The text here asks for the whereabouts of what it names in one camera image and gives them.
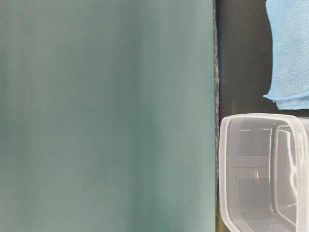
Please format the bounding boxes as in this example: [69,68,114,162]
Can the blue folded towel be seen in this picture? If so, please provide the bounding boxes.
[264,0,309,110]

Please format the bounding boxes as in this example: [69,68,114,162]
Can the green backdrop curtain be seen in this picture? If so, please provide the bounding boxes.
[0,0,216,232]

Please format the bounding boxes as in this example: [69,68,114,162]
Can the clear plastic container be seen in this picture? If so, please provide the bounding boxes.
[219,114,309,232]

